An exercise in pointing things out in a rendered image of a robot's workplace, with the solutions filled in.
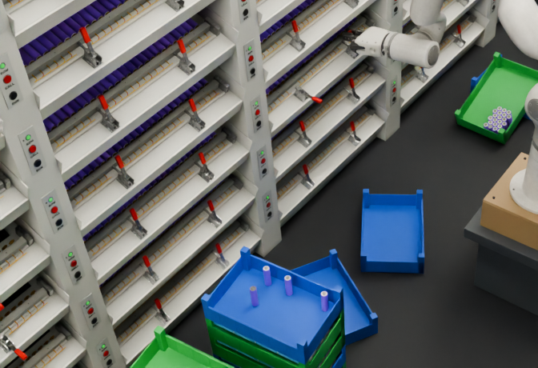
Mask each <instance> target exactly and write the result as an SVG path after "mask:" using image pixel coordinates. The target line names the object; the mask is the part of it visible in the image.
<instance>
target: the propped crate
mask: <svg viewBox="0 0 538 368"><path fill-rule="evenodd" d="M493 57H494V59H493V60H492V62H491V64H490V65H489V67H488V68H487V69H486V71H485V72H484V74H483V76H482V77H481V79H480V80H479V81H478V83H477V84H476V86H475V88H474V89H473V91H472V92H471V93H470V95H469V96H468V98H467V100H466V101H465V103H464V104H463V105H462V107H461V108H460V110H456V112H455V116H456V121H457V124H458V125H460V126H463V127H465V128H468V129H469V130H473V131H475V132H476V133H478V134H482V135H483V136H486V137H488V138H491V139H493V140H495V141H498V142H500V143H502V144H504V145H505V143H506V142H507V140H508V139H509V138H510V136H511V135H512V132H513V131H514V129H515V128H516V127H517V125H518V124H519V122H520V120H521V119H522V117H523V116H524V114H525V113H526V112H525V108H524V104H525V100H526V97H527V96H528V93H529V91H530V90H531V89H532V88H533V87H534V85H535V84H537V83H538V70H534V69H532V68H529V67H526V66H523V65H521V64H519V63H516V62H513V61H510V60H508V59H506V58H502V57H501V56H500V53H498V52H495V53H494V55H493ZM499 106H501V107H502V109H503V108H505V109H506V110H507V111H508V110H510V111H511V112H512V123H511V124H510V126H509V128H508V129H507V130H505V129H502V128H500V130H499V131H498V134H496V133H494V132H492V131H490V130H487V129H484V123H485V122H486V123H488V117H489V116H492V115H493V113H492V111H493V110H494V109H497V107H499Z"/></svg>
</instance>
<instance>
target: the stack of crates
mask: <svg viewBox="0 0 538 368"><path fill-rule="evenodd" d="M154 333H155V338H154V339H153V340H152V341H151V343H150V344H149V345H148V346H147V348H146V349H145V350H144V351H143V352H142V353H141V354H140V355H139V357H138V358H137V359H136V361H135V362H134V363H133V364H132V366H131V367H130V368H234V367H233V366H230V365H228V364H226V363H225V362H222V361H220V360H218V359H217V358H214V357H212V356H210V355H209V354H206V353H204V352H202V351H200V350H197V349H195V348H194V347H192V346H189V345H187V344H186V343H184V342H181V341H179V340H178V339H176V338H173V337H171V336H170V335H168V334H166V333H165V330H164V328H162V327H161V326H157V327H156V328H155V330H154Z"/></svg>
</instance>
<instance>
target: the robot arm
mask: <svg viewBox="0 0 538 368"><path fill-rule="evenodd" d="M443 3H444V0H412V2H411V6H410V17H411V20H412V21H413V22H414V23H415V24H416V25H418V26H420V28H419V30H418V31H417V32H415V33H414V34H410V35H407V34H401V33H396V32H391V31H389V30H385V29H382V28H379V27H374V26H372V27H370V28H368V29H367V30H353V29H350V28H347V29H346V31H343V32H342V35H343V40H344V41H348V42H351V44H350V47H351V49H358V50H357V51H356V53H358V54H364V55H369V56H375V57H383V56H385V57H386V58H389V59H392V60H396V61H399V62H405V63H408V64H412V65H414V66H420V67H423V68H427V69H431V68H432V67H433V66H434V65H435V64H436V63H437V61H438V59H439V56H440V46H439V44H440V42H441V39H442V37H443V35H444V31H445V28H446V25H447V18H446V16H445V14H444V13H443V12H442V11H441V8H442V5H443ZM498 17H499V20H500V23H501V25H502V26H503V28H504V29H505V31H506V33H507V34H508V36H509V38H510V39H511V40H512V41H513V43H514V44H515V45H516V47H517V48H518V49H519V50H520V51H521V52H522V53H523V54H525V55H527V56H529V57H530V58H534V59H536V60H538V5H537V4H536V2H535V1H534V0H500V4H499V8H498ZM349 30H351V32H352V33H350V32H348V31H349ZM524 108H525V112H526V114H527V116H529V118H530V119H531V120H532V121H533V123H534V125H535V130H534V134H533V138H532V144H531V149H530V152H529V156H528V163H527V167H526V169H524V170H521V171H520V172H518V173H517V174H515V175H514V176H513V178H512V180H511V182H510V186H509V190H510V195H511V196H512V198H513V200H514V201H515V202H516V203H517V204H518V205H519V206H521V207H522V208H523V209H525V210H527V211H529V212H532V213H534V214H538V83H537V84H535V85H534V87H533V88H532V89H531V90H530V91H529V93H528V96H527V97H526V100H525V104H524Z"/></svg>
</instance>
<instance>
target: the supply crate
mask: <svg viewBox="0 0 538 368"><path fill-rule="evenodd" d="M240 256H241V257H240V258H239V260H238V261H237V262H236V263H235V264H234V265H233V266H232V268H231V269H230V270H229V272H228V273H227V274H226V276H225V277H224V278H223V280H222V281H221V282H220V283H219V284H218V285H217V286H216V288H215V289H214V290H213V292H212V293H211V294H210V295H208V294H204V295H203V296H202V298H201V301H202V304H203V311H204V315H205V318H207V319H209V320H211V321H212V322H216V323H218V324H219V325H221V326H224V327H226V328H227V329H230V330H233V331H234V332H236V333H238V334H241V335H243V336H245V337H247V338H249V339H251V340H253V341H255V342H258V343H260V344H262V345H264V346H266V347H268V348H270V349H272V350H275V351H277V352H279V353H281V354H283V355H285V356H287V357H289V358H292V359H294V360H296V361H297V362H300V363H302V364H304V365H306V363H307V361H308V360H309V358H310V357H311V356H312V354H313V353H314V351H315V349H316V348H317V346H318V345H319V344H320V342H321V341H322V339H323V337H324V336H325V334H326V333H327V332H328V330H329V329H330V327H331V325H332V324H333V323H334V321H335V320H336V319H337V317H338V316H339V314H340V312H341V311H342V309H343V308H344V304H343V287H341V286H337V285H336V286H335V288H334V289H332V288H330V287H327V286H325V285H322V284H320V283H318V282H315V281H313V280H311V279H309V278H305V277H304V276H301V275H299V274H296V273H294V272H292V271H289V270H287V269H284V268H282V267H281V266H277V265H275V264H273V263H271V262H268V261H266V260H263V259H261V258H258V257H256V256H254V255H252V254H251V252H250V248H248V247H245V246H243V247H242V249H241V250H240ZM264 266H269V267H270V272H271V285H270V286H266V285H265V282H264V276H263V267H264ZM287 275H290V276H291V284H292V291H293V294H292V295H291V296H288V295H286V290H285V282H284V277H285V276H287ZM251 286H256V288H257V294H258V300H259V304H258V305H257V306H253V305H252V304H251V294H250V287H251ZM322 291H327V294H328V308H329V309H328V311H326V312H324V311H322V307H321V295H320V294H321V292H322Z"/></svg>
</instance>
